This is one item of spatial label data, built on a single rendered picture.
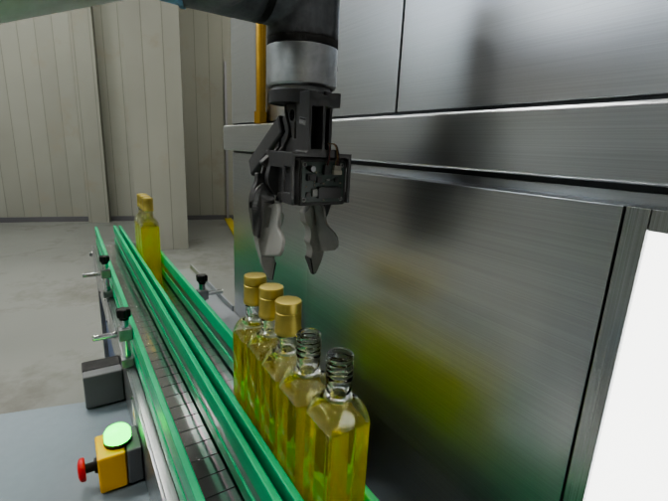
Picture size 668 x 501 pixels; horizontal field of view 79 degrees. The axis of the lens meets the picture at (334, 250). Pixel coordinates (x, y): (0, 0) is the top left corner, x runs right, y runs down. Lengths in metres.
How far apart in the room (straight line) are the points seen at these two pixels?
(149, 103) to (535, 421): 5.32
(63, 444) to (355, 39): 0.93
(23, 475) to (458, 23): 1.00
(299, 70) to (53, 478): 0.83
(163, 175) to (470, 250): 5.19
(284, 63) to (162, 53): 5.14
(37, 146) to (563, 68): 7.75
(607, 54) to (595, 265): 0.17
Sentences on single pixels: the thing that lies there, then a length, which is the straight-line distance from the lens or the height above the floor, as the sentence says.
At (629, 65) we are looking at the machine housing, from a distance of 0.42.
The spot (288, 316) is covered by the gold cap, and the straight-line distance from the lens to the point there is 0.52.
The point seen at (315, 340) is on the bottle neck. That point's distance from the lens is 0.48.
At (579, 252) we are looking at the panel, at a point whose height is 1.28.
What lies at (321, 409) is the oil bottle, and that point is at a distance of 0.46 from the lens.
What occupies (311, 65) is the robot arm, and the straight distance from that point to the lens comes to 0.44.
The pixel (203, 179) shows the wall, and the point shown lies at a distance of 7.68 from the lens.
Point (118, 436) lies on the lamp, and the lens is 0.87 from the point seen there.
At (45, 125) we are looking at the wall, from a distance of 7.90.
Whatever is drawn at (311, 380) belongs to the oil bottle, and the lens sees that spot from 0.50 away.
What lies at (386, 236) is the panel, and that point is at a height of 1.24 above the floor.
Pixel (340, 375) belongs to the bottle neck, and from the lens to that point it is 0.44.
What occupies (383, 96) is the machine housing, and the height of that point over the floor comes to 1.42.
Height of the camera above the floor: 1.35
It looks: 14 degrees down
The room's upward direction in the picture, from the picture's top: 3 degrees clockwise
